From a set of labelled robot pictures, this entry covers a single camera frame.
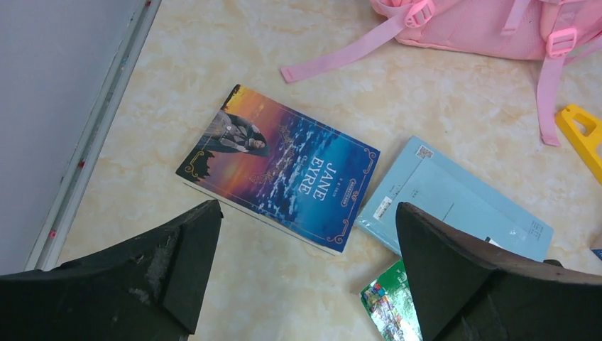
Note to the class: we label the aluminium frame rail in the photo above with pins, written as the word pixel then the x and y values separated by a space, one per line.
pixel 52 237

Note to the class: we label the light blue notebook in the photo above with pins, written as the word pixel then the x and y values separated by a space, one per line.
pixel 426 178

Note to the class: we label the green picture book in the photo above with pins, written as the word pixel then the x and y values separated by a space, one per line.
pixel 388 302

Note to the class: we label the Jane Eyre book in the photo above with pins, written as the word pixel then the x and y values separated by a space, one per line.
pixel 282 167

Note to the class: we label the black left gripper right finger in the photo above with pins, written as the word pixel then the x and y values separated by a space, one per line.
pixel 465 288

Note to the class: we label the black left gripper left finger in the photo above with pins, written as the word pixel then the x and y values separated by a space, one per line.
pixel 149 287

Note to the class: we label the pink student backpack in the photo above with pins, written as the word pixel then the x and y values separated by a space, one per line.
pixel 555 32

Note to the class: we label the yellow toy triangle block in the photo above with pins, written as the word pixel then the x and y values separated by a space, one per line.
pixel 583 132

